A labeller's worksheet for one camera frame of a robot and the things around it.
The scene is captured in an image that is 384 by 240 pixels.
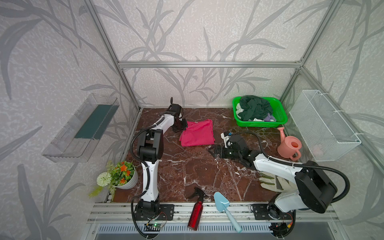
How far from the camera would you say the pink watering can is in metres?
0.87

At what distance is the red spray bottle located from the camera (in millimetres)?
688

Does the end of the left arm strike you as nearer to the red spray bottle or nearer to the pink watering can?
the red spray bottle
